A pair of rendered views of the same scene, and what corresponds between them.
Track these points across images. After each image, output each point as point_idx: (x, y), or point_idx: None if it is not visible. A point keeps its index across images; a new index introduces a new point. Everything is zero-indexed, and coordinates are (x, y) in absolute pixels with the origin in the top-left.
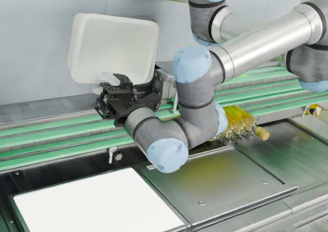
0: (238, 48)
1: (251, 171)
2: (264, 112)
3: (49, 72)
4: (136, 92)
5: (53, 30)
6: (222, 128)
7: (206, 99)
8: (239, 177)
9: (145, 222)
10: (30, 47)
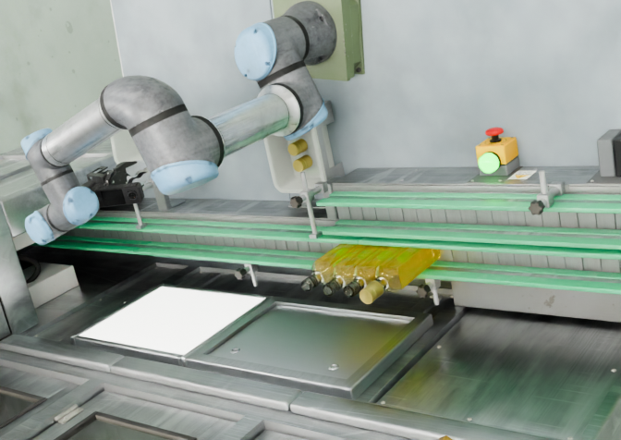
0: (54, 131)
1: (352, 352)
2: (499, 279)
3: (243, 168)
4: (111, 178)
5: None
6: (69, 213)
7: (40, 177)
8: (324, 350)
9: (169, 339)
10: None
